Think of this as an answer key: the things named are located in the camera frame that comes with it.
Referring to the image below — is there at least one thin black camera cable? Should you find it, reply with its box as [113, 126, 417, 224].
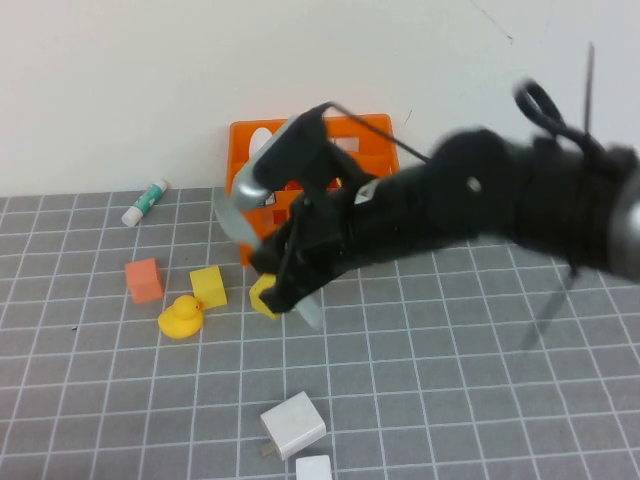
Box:
[319, 101, 432, 164]

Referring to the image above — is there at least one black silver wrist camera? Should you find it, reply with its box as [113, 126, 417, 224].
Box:
[233, 113, 334, 211]

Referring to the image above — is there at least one thin dark cable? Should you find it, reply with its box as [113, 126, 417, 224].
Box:
[583, 41, 597, 139]

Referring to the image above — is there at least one white green glue stick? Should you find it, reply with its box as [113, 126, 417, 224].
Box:
[121, 179, 170, 228]

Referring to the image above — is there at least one white foam cube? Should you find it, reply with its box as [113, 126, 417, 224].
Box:
[294, 454, 333, 480]

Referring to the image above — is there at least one orange foam cube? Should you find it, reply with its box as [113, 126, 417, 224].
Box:
[124, 257, 165, 305]

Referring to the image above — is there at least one pale pink plastic spoon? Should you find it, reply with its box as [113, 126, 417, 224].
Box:
[249, 127, 274, 159]

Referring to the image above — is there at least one orange plastic cutlery holder crate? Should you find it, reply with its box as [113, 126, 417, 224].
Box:
[224, 113, 404, 269]

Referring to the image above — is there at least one notched yellow foam cube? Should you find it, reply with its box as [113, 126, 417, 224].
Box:
[249, 272, 282, 321]

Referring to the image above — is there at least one grey grid table mat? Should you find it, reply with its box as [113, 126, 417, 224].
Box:
[0, 164, 640, 480]

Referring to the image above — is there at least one plain yellow foam cube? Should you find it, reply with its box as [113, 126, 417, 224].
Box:
[189, 265, 229, 310]

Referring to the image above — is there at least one black looped cable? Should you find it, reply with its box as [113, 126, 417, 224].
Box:
[512, 78, 609, 151]

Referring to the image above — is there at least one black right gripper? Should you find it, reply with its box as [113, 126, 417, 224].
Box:
[249, 189, 361, 315]

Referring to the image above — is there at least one white charger plug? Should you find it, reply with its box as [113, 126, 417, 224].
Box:
[259, 390, 328, 461]

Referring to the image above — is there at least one yellow rubber duck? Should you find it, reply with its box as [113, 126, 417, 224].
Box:
[157, 294, 205, 341]

